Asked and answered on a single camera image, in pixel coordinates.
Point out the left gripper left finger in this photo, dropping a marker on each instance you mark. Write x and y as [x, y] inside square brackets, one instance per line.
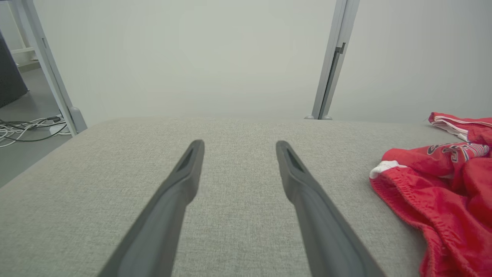
[165, 215]

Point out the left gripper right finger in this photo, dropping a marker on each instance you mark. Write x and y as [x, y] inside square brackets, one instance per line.
[323, 227]

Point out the red garment with white trim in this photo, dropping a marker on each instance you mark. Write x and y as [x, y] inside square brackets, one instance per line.
[442, 200]

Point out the white power strip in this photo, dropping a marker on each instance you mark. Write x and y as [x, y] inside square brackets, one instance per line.
[57, 130]

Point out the dark grey panel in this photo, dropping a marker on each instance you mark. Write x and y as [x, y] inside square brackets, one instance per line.
[9, 77]

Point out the grey metal post dark groove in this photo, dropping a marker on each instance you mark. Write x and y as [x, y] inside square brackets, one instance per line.
[332, 57]

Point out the grey metal post with foot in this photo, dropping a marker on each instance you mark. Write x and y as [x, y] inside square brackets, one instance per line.
[46, 61]

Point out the white shelf frame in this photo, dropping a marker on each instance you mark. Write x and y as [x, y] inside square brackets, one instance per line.
[23, 50]

